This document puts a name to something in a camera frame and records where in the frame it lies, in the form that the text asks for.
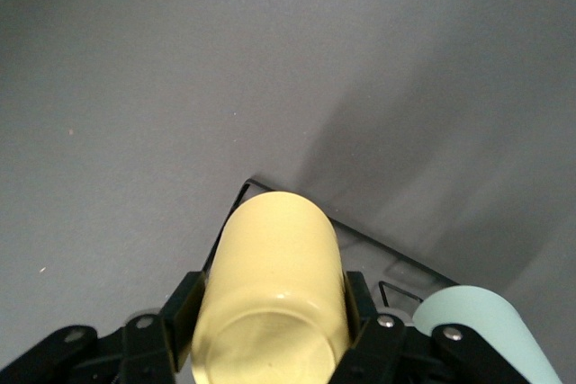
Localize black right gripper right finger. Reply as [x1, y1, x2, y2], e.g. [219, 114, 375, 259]
[330, 271, 406, 384]

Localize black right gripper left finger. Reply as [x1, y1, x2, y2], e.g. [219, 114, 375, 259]
[121, 270, 208, 384]

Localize yellow plastic cup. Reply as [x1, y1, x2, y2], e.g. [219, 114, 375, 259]
[191, 190, 352, 384]

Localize pale green plastic cup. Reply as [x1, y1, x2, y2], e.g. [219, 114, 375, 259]
[412, 284, 563, 384]

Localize black wire cup holder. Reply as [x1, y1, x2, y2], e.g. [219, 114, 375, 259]
[202, 174, 460, 313]

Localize dark grey table mat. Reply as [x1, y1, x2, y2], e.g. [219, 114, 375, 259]
[0, 0, 576, 384]

